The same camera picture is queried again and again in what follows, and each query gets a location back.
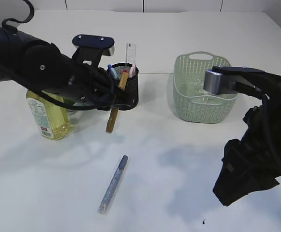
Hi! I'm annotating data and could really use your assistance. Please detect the pink purple scissors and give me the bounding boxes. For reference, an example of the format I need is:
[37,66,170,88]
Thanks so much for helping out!
[129,63,136,78]

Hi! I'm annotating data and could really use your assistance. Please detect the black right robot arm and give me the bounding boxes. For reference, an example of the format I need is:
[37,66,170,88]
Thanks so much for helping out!
[213,72,281,206]

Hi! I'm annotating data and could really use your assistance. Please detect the clear plastic sheet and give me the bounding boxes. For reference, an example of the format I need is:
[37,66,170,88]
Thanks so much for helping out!
[191,78,220,103]

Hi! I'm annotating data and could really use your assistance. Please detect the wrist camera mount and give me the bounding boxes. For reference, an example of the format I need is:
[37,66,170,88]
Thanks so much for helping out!
[72,34,115,68]
[203,66,281,99]

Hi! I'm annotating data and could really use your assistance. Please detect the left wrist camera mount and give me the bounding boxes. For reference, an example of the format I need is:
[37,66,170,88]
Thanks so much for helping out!
[72,34,115,68]

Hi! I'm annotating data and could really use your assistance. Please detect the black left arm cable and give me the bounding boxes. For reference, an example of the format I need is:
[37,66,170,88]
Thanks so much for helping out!
[0,0,117,111]

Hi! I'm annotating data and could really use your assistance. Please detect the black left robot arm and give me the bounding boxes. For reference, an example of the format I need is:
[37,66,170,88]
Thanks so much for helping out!
[0,27,138,111]

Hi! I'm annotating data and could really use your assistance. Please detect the gold glitter glue pen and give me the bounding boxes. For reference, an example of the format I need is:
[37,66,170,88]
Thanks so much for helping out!
[105,72,129,133]

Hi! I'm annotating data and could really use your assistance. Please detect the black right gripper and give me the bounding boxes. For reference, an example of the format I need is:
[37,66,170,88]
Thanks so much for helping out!
[213,99,281,206]

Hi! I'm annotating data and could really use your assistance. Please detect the pale green plastic basket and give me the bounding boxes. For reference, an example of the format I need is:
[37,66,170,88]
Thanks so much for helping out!
[173,51,237,124]

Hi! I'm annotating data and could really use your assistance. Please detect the silver glitter glue pen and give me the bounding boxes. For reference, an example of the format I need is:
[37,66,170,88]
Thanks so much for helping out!
[98,155,128,215]

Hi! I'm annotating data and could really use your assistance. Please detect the yellow tea bottle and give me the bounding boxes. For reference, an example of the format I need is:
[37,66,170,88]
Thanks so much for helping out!
[26,90,71,140]

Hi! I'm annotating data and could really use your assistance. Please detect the clear plastic ruler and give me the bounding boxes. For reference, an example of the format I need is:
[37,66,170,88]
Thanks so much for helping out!
[125,43,136,65]

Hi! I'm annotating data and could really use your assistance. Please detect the black mesh pen holder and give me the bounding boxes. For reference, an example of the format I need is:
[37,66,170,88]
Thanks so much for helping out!
[107,63,139,111]

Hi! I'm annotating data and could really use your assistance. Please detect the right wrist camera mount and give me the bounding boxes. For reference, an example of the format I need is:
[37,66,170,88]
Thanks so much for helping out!
[203,66,281,99]

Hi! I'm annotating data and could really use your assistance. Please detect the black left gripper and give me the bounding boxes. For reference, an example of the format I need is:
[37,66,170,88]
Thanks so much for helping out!
[65,62,136,110]

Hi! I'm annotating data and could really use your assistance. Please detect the blue scissors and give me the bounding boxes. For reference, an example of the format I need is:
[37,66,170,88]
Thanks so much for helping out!
[107,64,118,79]

